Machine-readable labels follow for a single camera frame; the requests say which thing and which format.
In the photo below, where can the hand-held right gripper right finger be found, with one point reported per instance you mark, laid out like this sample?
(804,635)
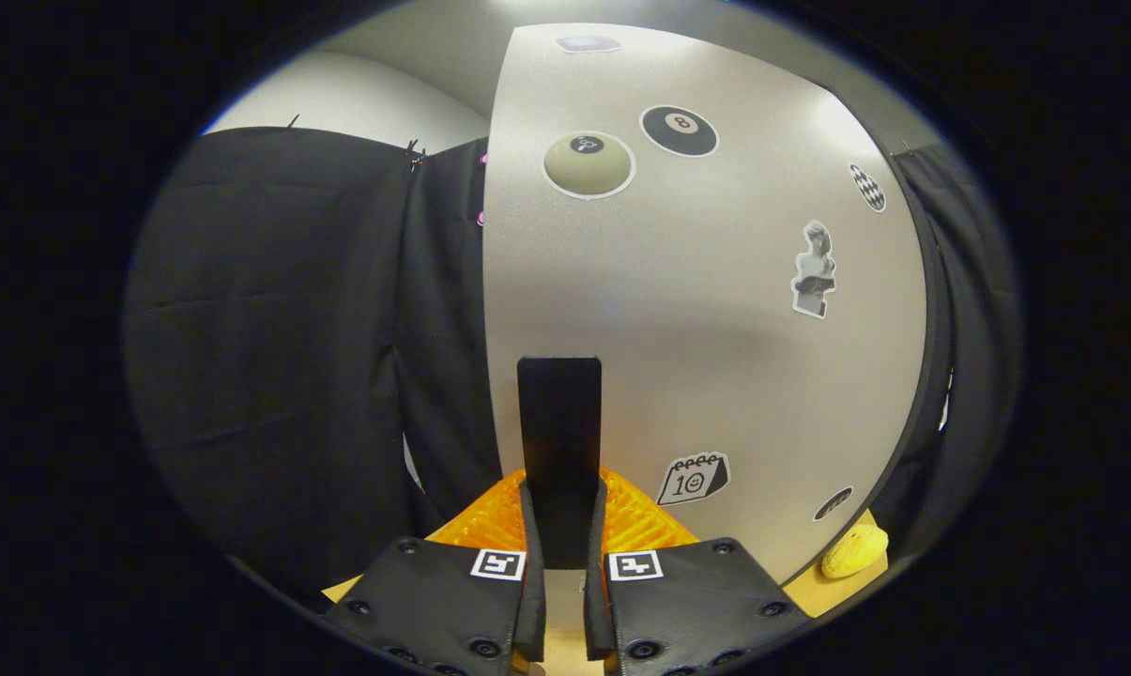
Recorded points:
(597,610)

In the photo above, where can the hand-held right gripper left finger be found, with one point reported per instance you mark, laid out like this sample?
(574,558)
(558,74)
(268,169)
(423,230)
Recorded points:
(533,610)

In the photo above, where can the light grey cabinet door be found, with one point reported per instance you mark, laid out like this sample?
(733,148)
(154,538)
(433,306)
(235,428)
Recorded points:
(696,357)

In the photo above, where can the yellow sponge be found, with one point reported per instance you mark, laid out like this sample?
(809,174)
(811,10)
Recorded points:
(854,551)

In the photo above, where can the black backdrop cloth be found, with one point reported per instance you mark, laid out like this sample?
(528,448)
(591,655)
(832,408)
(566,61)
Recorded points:
(274,357)

